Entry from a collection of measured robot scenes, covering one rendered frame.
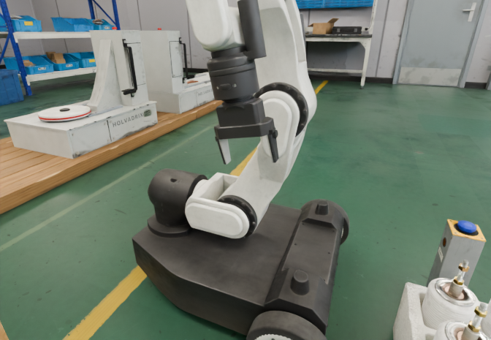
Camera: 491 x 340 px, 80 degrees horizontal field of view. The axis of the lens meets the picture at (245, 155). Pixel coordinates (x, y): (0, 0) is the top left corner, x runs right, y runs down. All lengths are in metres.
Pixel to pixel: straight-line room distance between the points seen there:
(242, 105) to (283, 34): 0.22
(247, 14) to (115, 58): 1.97
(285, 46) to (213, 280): 0.62
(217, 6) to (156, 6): 6.43
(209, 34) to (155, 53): 2.37
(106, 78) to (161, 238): 1.59
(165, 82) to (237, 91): 2.34
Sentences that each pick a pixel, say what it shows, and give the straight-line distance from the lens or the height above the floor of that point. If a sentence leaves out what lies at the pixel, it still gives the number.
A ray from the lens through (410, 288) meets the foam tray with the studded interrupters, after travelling 0.92.
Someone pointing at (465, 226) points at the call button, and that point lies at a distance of 0.95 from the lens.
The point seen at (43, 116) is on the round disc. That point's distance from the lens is 2.20.
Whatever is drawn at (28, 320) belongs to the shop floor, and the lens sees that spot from 1.18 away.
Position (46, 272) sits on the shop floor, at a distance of 1.32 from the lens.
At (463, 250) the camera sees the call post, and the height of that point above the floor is 0.27.
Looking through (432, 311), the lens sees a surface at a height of 0.21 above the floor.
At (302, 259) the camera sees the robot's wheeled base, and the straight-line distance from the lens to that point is 0.89.
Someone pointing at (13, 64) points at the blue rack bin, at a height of 0.38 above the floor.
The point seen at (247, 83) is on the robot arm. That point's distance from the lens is 0.53.
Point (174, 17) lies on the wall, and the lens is 6.66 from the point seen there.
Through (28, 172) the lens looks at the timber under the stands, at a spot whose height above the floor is 0.08.
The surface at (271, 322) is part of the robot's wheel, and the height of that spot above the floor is 0.19.
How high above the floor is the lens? 0.78
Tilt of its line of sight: 23 degrees down
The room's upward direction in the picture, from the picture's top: straight up
